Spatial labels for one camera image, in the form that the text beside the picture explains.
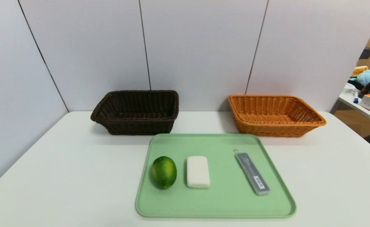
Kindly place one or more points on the white soap bar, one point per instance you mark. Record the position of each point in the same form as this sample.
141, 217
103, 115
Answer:
198, 171

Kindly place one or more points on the green lime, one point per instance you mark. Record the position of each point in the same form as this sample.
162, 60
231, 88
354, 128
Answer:
163, 172

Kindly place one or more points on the grey pencil lead case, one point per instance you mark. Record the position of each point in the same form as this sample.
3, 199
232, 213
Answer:
251, 171

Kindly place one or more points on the dark brown wicker basket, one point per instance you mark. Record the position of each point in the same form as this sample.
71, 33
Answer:
134, 126

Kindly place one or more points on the orange wicker basket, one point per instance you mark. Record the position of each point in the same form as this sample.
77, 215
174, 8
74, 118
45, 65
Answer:
267, 127

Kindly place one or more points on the light green plastic tray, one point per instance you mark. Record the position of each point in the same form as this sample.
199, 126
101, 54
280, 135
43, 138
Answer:
222, 201

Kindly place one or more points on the orange yellow toy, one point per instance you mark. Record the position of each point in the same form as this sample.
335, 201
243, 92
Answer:
360, 70

